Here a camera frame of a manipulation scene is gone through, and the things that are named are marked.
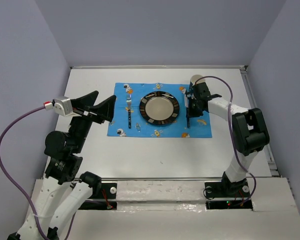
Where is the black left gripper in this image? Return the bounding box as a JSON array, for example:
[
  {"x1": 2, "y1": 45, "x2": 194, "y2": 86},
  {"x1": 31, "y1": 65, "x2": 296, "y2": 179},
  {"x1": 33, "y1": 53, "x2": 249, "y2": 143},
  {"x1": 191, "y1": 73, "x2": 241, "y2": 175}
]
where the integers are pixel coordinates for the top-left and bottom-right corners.
[{"x1": 70, "y1": 89, "x2": 118, "y2": 151}]

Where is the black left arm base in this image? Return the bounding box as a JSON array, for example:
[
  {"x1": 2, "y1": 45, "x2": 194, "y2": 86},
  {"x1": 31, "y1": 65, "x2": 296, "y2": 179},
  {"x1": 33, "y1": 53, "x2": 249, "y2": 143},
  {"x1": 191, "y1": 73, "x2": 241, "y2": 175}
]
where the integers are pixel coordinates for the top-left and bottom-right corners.
[{"x1": 79, "y1": 182, "x2": 118, "y2": 211}]

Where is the silver fork black handle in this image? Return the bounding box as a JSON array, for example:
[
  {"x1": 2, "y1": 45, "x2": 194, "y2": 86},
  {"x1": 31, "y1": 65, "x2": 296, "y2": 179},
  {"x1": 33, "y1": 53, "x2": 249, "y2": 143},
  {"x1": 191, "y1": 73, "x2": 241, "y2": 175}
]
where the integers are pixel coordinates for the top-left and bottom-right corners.
[{"x1": 126, "y1": 94, "x2": 132, "y2": 129}]

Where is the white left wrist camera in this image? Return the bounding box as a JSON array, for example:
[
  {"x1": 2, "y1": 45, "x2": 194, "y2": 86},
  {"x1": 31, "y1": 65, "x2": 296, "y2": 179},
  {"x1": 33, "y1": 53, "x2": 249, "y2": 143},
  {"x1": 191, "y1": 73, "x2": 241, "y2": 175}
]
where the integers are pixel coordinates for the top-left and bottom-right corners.
[{"x1": 43, "y1": 96, "x2": 73, "y2": 117}]

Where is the dark green ceramic mug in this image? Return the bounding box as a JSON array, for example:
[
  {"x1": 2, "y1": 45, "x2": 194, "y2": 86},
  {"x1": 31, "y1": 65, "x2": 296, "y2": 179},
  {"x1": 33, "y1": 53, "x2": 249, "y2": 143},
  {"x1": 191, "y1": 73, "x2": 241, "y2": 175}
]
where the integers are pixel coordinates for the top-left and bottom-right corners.
[{"x1": 189, "y1": 74, "x2": 206, "y2": 87}]

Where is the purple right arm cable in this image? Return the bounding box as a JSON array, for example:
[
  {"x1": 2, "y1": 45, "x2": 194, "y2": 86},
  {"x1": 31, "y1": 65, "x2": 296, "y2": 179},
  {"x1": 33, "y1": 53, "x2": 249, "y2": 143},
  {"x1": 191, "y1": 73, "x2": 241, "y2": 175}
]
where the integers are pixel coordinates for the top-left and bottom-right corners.
[{"x1": 196, "y1": 76, "x2": 257, "y2": 207}]

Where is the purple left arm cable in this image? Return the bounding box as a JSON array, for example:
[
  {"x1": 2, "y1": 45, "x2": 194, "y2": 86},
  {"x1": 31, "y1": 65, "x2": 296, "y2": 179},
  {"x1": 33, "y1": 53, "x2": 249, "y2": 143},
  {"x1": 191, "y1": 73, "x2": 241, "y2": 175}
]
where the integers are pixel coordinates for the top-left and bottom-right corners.
[{"x1": 0, "y1": 104, "x2": 113, "y2": 240}]

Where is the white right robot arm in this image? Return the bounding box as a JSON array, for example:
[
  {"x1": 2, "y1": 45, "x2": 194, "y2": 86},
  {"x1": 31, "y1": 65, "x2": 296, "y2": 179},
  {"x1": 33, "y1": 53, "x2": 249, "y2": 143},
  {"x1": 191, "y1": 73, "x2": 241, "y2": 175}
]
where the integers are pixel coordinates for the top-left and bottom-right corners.
[{"x1": 185, "y1": 76, "x2": 270, "y2": 196}]

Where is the blue space-print cloth placemat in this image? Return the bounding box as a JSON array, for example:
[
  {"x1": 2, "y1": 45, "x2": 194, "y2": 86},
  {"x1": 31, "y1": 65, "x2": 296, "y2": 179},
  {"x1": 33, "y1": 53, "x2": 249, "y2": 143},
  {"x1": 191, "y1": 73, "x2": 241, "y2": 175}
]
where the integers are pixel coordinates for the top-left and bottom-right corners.
[{"x1": 107, "y1": 82, "x2": 212, "y2": 138}]

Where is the black rimmed dinner plate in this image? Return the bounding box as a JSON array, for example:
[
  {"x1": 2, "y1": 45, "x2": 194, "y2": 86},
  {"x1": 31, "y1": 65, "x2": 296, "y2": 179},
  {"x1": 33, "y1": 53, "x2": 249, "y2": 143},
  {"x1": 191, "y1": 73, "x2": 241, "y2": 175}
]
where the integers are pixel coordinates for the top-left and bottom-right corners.
[{"x1": 139, "y1": 91, "x2": 180, "y2": 126}]

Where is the silver knife black handle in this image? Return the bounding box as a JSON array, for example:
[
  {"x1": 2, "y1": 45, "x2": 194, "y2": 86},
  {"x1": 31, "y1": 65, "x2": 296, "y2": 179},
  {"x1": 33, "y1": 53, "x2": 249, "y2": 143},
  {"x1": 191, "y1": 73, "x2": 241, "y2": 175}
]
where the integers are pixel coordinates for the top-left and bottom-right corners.
[{"x1": 184, "y1": 94, "x2": 192, "y2": 129}]

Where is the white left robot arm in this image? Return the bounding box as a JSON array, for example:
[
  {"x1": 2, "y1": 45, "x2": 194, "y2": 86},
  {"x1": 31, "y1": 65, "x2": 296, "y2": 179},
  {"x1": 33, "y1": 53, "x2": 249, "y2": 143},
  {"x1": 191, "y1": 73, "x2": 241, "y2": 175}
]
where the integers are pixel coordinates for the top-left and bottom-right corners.
[{"x1": 8, "y1": 90, "x2": 116, "y2": 240}]

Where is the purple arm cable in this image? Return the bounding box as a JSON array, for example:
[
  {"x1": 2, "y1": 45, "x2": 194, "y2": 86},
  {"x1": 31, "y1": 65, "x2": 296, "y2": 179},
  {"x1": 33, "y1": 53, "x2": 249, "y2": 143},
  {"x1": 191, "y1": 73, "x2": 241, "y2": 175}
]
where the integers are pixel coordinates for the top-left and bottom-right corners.
[
  {"x1": 0, "y1": 104, "x2": 113, "y2": 240},
  {"x1": 196, "y1": 76, "x2": 257, "y2": 207}
]

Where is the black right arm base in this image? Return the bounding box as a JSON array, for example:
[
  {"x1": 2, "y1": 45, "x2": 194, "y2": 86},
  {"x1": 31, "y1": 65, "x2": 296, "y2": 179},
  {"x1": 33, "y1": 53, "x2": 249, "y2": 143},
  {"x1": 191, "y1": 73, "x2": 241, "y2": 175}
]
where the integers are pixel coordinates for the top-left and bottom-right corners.
[{"x1": 202, "y1": 180, "x2": 253, "y2": 210}]

